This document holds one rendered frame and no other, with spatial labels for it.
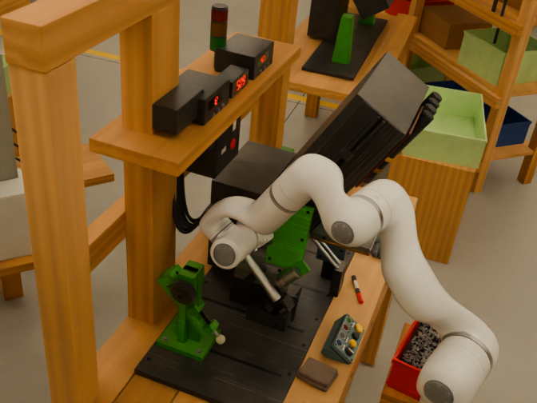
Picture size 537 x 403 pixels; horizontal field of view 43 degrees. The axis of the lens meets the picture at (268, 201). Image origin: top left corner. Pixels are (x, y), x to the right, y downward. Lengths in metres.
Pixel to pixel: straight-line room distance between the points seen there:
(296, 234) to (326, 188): 0.59
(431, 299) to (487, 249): 2.81
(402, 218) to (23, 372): 2.17
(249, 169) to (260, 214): 0.60
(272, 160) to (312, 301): 0.48
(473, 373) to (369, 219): 0.39
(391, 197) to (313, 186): 0.17
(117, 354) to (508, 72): 3.12
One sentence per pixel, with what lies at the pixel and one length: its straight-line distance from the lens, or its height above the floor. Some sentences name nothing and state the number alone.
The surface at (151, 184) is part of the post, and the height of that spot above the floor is 1.39.
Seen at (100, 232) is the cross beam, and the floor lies 1.27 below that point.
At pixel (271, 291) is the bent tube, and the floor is 1.01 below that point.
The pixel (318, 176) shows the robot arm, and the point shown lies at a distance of 1.50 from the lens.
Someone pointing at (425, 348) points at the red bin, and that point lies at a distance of 2.21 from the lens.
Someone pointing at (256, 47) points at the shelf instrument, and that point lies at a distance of 2.14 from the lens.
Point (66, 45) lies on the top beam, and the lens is 1.37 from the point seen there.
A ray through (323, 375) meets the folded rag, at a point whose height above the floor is 0.93.
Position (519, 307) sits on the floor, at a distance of 3.96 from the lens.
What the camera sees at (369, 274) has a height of 0.90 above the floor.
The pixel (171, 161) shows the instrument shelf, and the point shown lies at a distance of 1.65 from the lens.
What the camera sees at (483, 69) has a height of 0.78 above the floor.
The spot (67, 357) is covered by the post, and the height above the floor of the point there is 1.10.
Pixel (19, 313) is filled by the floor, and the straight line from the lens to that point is 3.56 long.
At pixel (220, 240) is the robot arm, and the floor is 1.33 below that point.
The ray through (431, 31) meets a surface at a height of 0.79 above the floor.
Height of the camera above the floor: 2.39
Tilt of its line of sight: 34 degrees down
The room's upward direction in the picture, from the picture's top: 6 degrees clockwise
